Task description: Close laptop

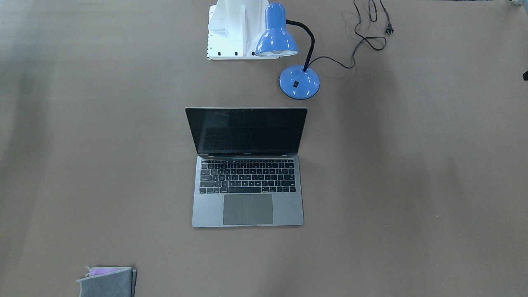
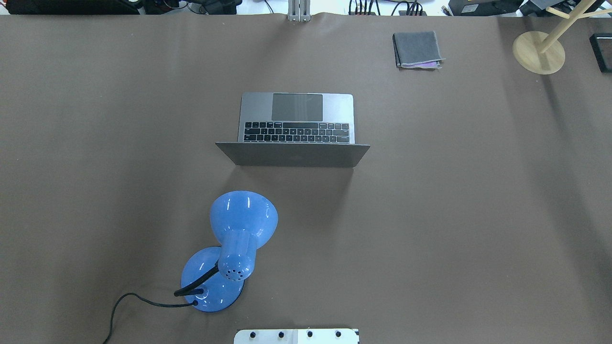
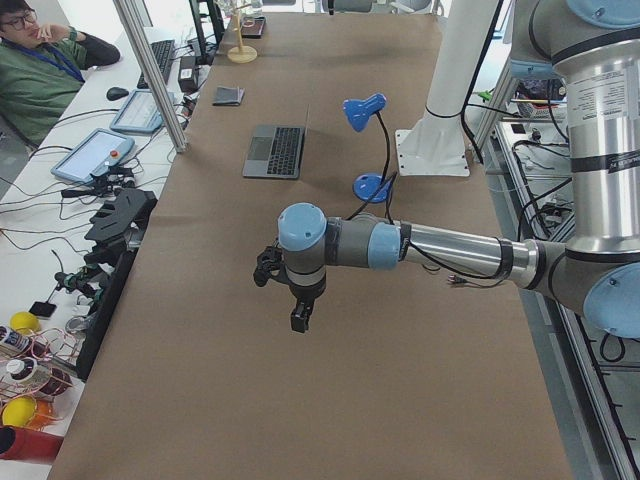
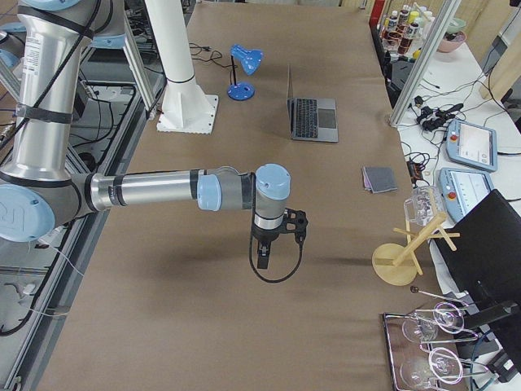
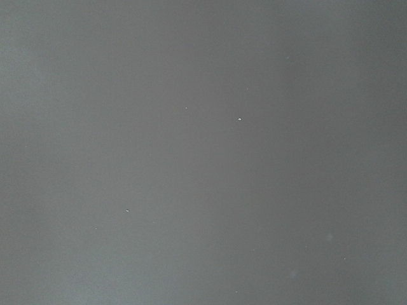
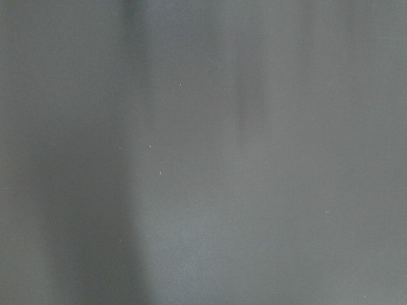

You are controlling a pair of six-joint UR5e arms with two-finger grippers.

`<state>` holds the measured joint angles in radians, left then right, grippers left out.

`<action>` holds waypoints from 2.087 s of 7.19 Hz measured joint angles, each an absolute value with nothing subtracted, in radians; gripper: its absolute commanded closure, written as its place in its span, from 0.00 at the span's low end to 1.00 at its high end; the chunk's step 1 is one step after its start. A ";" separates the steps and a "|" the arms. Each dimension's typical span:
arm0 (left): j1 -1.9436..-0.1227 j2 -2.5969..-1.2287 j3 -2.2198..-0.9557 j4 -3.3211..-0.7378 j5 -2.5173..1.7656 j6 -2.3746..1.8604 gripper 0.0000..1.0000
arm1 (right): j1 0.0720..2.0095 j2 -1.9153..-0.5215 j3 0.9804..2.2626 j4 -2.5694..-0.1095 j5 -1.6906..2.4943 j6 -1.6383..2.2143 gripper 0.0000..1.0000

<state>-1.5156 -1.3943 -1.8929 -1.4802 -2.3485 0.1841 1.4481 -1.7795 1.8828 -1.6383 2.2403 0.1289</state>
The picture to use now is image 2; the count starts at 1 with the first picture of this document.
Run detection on black lamp power cable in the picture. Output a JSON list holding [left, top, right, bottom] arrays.
[[102, 292, 198, 344]]

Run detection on grey laptop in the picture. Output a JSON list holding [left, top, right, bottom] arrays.
[[217, 92, 369, 168]]

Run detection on folded grey cloth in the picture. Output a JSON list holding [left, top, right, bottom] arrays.
[[392, 31, 444, 70]]

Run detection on blue desk lamp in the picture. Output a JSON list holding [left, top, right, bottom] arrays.
[[174, 190, 278, 312]]

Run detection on wooden cup stand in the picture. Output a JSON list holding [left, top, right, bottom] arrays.
[[512, 0, 612, 75]]

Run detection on black flat device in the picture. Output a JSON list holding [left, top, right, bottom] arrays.
[[589, 33, 612, 73]]

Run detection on aluminium frame post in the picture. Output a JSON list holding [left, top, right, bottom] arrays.
[[288, 0, 312, 22]]

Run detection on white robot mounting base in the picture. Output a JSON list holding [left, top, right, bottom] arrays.
[[233, 328, 361, 344]]

